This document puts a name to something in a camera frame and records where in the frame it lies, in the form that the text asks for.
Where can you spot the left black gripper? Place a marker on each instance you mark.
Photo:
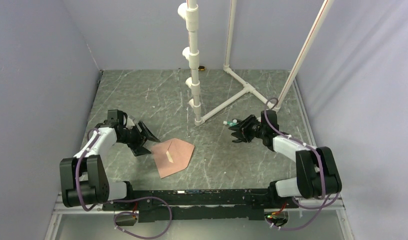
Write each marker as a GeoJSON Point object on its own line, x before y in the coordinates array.
{"type": "Point", "coordinates": [137, 148]}

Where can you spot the cream paper letter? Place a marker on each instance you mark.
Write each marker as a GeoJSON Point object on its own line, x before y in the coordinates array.
{"type": "Point", "coordinates": [169, 157]}

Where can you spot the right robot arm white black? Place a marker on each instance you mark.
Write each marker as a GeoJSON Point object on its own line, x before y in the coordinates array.
{"type": "Point", "coordinates": [316, 171]}

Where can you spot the pink brown envelope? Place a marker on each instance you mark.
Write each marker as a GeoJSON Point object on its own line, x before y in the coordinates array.
{"type": "Point", "coordinates": [181, 152]}

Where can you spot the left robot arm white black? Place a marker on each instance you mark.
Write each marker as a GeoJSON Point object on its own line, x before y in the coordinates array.
{"type": "Point", "coordinates": [83, 178]}

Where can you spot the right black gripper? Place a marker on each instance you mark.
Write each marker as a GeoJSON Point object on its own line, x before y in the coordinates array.
{"type": "Point", "coordinates": [244, 124]}

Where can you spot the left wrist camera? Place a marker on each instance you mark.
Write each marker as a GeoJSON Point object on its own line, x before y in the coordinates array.
{"type": "Point", "coordinates": [128, 122]}

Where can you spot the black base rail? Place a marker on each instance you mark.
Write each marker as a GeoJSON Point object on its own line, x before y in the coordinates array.
{"type": "Point", "coordinates": [158, 205]}

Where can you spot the white PVC pipe frame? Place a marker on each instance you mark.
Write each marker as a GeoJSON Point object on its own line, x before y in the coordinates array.
{"type": "Point", "coordinates": [189, 12]}

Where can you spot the green glue stick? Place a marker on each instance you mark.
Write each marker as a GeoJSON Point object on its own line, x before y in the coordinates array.
{"type": "Point", "coordinates": [230, 123]}

